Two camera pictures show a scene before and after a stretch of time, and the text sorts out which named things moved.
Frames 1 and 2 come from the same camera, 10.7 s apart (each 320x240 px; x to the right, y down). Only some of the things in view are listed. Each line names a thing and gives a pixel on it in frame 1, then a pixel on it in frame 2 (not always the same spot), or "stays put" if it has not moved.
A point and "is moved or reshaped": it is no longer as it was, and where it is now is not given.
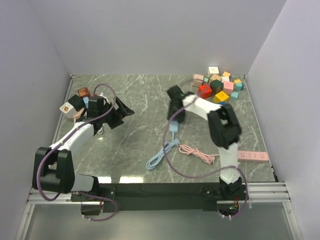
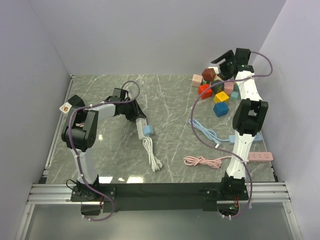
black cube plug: x=77 y=102 stays put
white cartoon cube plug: x=68 y=110 stays put
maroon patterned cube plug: x=84 y=92 to x=208 y=74
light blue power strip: x=173 y=127 to x=258 y=137
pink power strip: x=254 y=155 is moved or reshaped
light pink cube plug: x=198 y=80 stays put
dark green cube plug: x=216 y=86 stays put
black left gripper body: x=112 y=118 to x=129 y=110
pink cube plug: x=228 y=87 stays put
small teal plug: x=234 y=95 stays put
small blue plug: x=85 y=100 to x=147 y=130
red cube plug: x=205 y=91 stays put
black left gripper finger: x=124 y=110 to x=140 y=114
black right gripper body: x=172 y=109 to x=224 y=68
